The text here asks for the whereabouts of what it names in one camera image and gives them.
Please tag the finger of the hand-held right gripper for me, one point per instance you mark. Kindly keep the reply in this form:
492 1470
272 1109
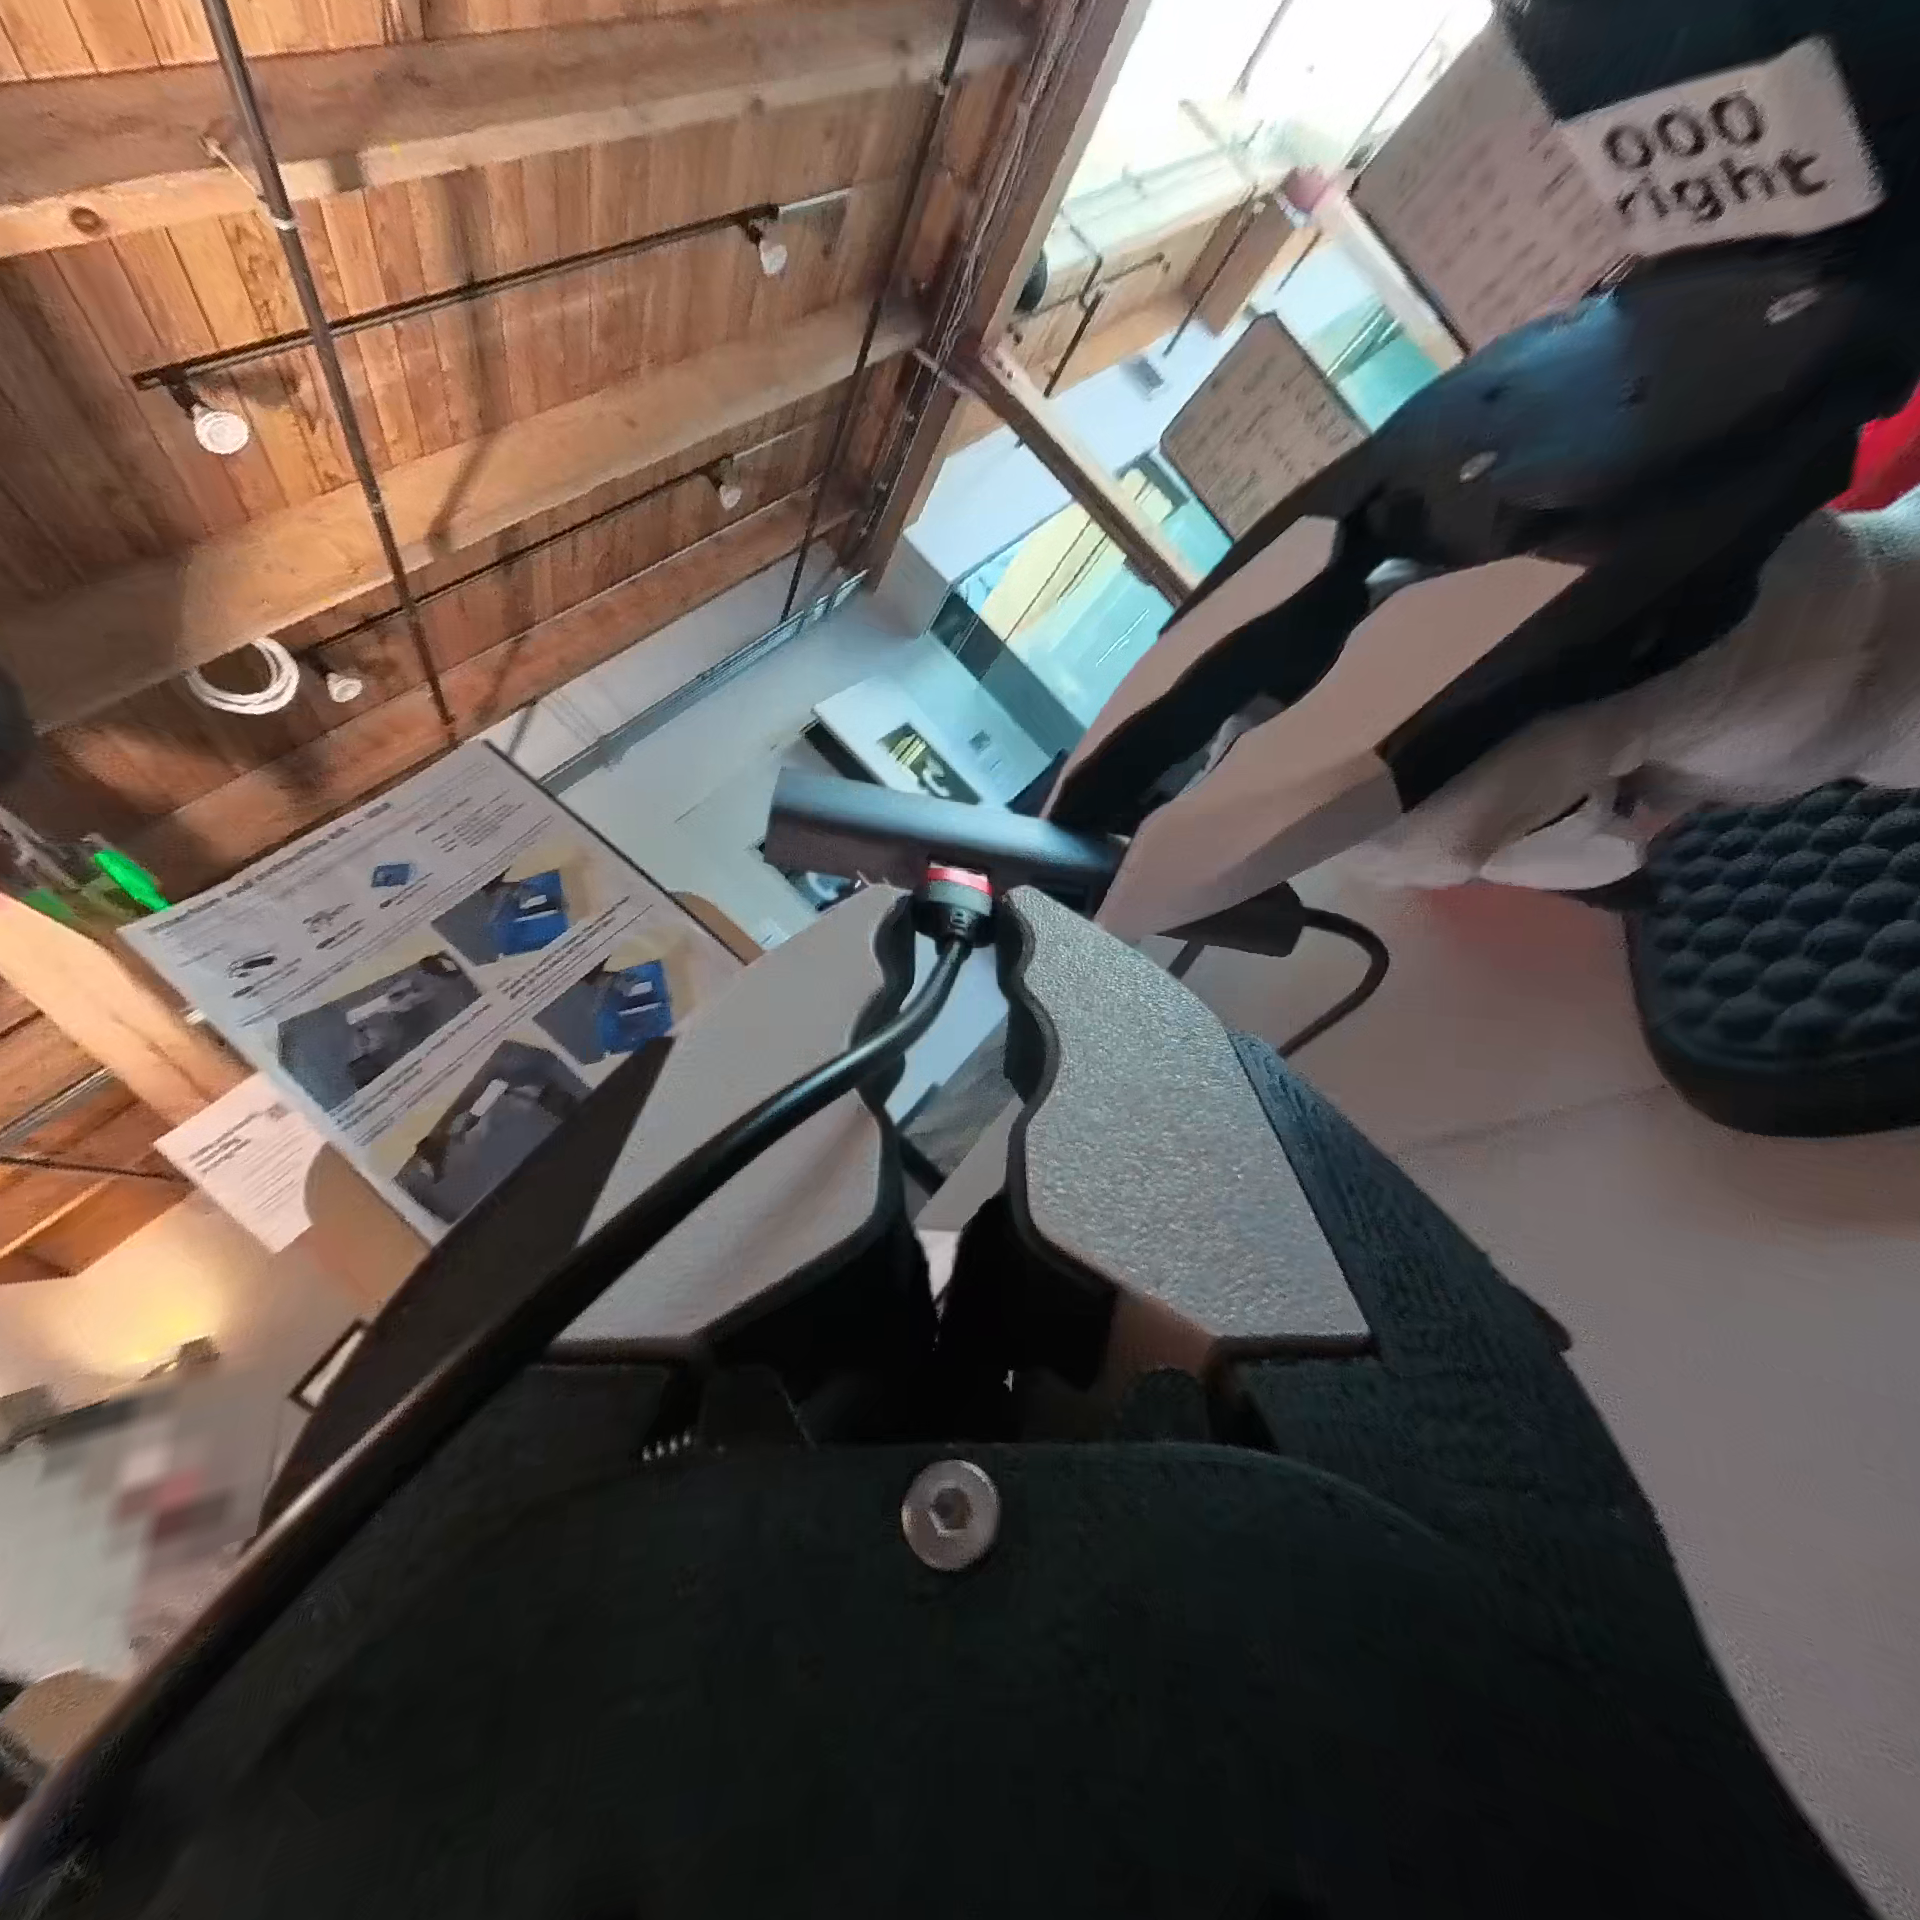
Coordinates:
1292 783
1186 674

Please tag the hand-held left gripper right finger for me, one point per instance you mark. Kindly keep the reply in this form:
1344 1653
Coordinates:
1186 1185

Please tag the green exit sign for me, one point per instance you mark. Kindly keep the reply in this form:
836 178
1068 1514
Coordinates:
118 875

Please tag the black dome camera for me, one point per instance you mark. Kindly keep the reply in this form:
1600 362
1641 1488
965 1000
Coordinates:
1029 286

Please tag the printed instruction sheet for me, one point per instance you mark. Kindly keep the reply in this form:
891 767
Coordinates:
376 900

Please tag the grey slim usb hub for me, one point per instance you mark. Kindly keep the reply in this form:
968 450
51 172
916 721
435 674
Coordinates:
899 824

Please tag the dark phone pictogram sign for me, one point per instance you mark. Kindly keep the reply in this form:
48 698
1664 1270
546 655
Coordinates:
917 749

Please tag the handwritten whiteboard on stand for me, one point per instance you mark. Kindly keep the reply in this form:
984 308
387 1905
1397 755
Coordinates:
1262 420
1471 227

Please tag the red plastic bin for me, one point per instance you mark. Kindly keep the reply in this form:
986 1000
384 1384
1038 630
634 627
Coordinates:
1893 465

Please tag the wooden support post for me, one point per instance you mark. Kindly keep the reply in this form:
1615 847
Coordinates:
1072 481
88 989

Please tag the black mesh cushion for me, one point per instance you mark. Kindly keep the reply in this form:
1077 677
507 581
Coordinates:
1785 960

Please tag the ceiling spot lamp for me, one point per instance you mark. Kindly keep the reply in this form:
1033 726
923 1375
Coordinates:
767 257
340 686
219 433
728 487

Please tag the white paper notice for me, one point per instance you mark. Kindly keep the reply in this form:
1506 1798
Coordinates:
240 1165

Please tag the black round disc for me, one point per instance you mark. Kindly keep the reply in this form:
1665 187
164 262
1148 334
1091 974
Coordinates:
11 737

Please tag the person's right hand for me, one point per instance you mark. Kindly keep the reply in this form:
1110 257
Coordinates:
1772 707

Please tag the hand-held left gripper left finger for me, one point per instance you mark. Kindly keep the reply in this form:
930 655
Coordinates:
780 1245

